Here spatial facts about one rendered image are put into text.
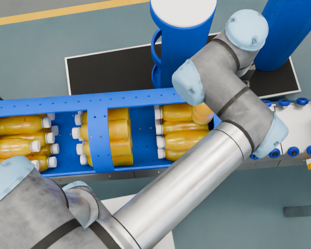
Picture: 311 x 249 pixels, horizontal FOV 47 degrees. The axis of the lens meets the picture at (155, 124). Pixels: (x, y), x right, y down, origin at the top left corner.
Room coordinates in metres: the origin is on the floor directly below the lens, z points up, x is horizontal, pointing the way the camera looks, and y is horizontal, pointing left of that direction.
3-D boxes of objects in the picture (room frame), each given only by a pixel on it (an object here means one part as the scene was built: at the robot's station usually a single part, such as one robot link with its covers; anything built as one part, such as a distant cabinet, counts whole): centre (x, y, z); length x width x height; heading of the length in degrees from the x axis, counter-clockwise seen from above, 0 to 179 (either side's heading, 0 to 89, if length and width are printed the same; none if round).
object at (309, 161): (0.24, -0.63, 0.92); 0.08 x 0.03 x 0.05; 5
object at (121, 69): (0.94, -0.17, 0.07); 1.50 x 0.52 x 0.15; 100
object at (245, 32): (0.33, -0.16, 1.72); 0.09 x 0.08 x 0.11; 132
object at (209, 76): (0.25, -0.10, 1.72); 0.11 x 0.11 x 0.08; 42
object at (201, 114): (0.33, -0.15, 1.33); 0.07 x 0.07 x 0.17
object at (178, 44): (0.91, -0.12, 0.59); 0.28 x 0.28 x 0.88
